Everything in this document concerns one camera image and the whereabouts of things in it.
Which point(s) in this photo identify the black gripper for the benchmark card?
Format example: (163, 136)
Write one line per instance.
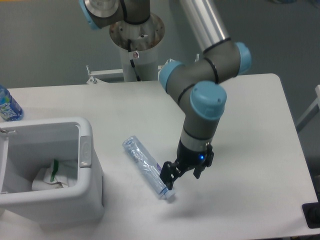
(187, 160)

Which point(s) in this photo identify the crushed clear plastic bottle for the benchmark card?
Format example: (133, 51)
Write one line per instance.
(148, 167)

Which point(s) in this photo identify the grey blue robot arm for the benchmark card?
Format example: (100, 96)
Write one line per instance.
(195, 88)

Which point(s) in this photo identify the white plastic trash can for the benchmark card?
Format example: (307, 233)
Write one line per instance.
(27, 146)

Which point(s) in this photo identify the black table clamp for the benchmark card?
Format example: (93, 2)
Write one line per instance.
(311, 213)

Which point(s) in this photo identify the blue labelled water bottle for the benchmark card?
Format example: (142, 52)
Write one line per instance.
(10, 110)

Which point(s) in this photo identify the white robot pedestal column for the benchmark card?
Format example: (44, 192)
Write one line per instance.
(138, 47)

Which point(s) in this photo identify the white frame at right edge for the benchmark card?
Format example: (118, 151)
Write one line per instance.
(310, 112)

